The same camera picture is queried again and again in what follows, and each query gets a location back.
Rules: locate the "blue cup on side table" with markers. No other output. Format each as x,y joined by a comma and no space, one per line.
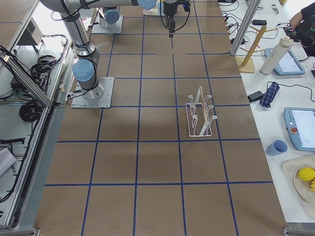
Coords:
276,148

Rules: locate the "yellow toy lemon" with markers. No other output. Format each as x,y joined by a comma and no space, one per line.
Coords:
306,173

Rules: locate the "blue plaid umbrella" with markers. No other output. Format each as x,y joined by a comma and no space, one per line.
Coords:
269,95

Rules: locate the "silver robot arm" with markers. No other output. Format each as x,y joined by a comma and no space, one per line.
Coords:
85,69
110,16

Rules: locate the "cream tray with toys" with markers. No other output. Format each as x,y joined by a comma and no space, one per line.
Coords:
302,185

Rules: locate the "white wire cup rack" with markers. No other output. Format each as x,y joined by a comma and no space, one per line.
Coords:
199,114

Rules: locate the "black power adapter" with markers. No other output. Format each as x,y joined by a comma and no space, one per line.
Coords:
255,96

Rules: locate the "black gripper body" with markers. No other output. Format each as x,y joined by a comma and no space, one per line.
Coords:
170,9

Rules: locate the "wooden mug tree stand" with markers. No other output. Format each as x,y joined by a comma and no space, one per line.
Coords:
245,64

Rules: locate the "aluminium frame post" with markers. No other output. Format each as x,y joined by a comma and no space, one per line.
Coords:
250,12

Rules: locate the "blue teach pendant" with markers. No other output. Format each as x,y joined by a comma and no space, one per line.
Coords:
289,65
300,124

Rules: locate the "white cylindrical bottle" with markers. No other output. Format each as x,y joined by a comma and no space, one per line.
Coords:
276,55

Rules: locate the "pink plastic cup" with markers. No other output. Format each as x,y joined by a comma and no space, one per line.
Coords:
146,12

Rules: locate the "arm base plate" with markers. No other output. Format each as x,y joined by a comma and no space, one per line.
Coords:
114,29
99,97

